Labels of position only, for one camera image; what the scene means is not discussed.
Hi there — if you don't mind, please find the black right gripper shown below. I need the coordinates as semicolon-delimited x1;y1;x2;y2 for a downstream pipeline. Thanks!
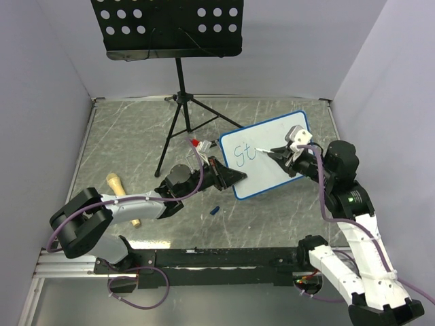
268;143;334;187

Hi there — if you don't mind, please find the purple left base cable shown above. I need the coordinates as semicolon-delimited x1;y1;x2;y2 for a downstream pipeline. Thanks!
107;266;170;310

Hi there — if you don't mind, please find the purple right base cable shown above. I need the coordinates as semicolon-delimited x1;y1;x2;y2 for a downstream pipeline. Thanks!
295;268;344;304

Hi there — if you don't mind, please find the blue marker cap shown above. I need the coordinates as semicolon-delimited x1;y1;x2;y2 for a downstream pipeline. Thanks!
210;206;220;215

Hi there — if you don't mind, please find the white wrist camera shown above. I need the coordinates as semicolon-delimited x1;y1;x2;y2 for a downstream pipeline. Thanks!
284;125;313;153
190;139;216;163

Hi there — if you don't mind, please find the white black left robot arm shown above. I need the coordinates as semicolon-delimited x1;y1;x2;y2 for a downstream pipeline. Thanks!
46;156;247;273

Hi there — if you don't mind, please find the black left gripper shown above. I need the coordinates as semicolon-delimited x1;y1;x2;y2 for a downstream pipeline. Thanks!
179;156;247;200

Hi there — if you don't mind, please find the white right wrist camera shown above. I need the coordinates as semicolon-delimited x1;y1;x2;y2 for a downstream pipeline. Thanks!
284;125;313;153

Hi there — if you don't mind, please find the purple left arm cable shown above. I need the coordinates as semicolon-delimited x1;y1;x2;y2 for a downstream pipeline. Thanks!
46;139;205;254

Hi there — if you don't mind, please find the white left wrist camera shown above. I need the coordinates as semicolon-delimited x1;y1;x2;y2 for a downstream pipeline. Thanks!
190;139;216;163

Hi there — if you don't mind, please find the white blue whiteboard marker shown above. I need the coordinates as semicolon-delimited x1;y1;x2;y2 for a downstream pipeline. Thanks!
255;147;275;154

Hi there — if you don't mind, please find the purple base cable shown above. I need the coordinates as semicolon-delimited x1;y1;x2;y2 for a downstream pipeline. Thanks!
107;266;170;310
295;268;344;304

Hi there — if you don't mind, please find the wooden mallet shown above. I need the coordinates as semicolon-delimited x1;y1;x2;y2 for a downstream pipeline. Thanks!
106;173;141;228

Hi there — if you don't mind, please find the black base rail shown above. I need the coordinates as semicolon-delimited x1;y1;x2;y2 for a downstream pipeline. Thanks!
94;247;314;289

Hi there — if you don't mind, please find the black music stand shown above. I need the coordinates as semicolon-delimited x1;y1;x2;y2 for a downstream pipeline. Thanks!
90;0;248;179

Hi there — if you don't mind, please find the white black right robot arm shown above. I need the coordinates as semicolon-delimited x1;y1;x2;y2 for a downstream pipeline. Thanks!
268;141;425;325

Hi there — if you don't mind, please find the blue framed whiteboard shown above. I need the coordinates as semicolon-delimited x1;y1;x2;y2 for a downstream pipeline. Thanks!
220;110;309;200

